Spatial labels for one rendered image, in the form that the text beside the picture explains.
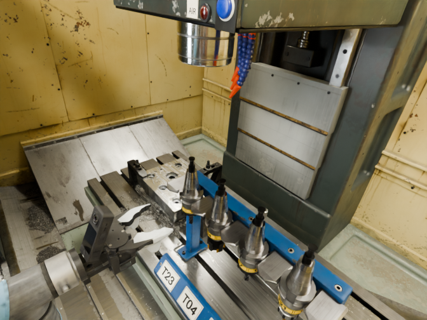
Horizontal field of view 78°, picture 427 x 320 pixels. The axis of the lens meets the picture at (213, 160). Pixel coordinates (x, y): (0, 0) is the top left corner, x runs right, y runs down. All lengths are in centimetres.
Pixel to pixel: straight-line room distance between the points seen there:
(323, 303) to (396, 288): 104
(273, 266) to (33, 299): 45
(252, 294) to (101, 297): 53
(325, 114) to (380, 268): 86
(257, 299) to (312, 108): 70
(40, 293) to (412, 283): 149
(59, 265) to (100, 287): 54
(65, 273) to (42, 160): 120
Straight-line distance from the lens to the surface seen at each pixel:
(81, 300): 116
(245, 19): 44
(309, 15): 57
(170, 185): 73
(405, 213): 158
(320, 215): 129
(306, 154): 118
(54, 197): 162
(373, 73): 105
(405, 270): 168
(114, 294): 111
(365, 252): 165
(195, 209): 66
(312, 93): 110
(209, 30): 73
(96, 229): 59
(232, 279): 93
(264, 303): 90
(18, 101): 172
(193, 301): 82
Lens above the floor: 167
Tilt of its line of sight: 32 degrees down
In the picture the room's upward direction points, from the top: 4 degrees clockwise
